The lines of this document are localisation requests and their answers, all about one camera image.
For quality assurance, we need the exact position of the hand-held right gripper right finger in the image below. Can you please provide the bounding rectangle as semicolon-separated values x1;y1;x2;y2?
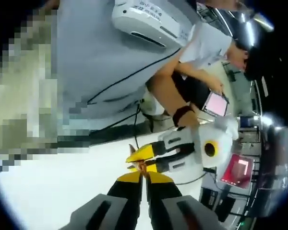
145;172;221;230

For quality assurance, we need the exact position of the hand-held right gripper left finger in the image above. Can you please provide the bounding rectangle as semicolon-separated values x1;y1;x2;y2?
68;172;142;230

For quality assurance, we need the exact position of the red coffee pouch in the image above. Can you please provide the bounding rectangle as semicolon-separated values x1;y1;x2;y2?
128;143;149;177

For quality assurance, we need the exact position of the person's left hand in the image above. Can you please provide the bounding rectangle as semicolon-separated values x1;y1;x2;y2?
179;111;202;132

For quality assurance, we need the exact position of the dark wristband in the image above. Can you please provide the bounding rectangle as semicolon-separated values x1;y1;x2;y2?
172;106;195;128

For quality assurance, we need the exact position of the white chest device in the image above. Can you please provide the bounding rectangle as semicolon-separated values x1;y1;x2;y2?
111;0;193;48

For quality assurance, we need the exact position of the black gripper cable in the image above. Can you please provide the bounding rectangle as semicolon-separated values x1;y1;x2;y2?
133;97;146;154

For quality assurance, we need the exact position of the black arm strap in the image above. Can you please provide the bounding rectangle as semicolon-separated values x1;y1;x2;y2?
171;71;212;109

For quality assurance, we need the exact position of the black device cable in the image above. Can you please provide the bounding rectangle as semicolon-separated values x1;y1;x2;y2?
87;46;183;106

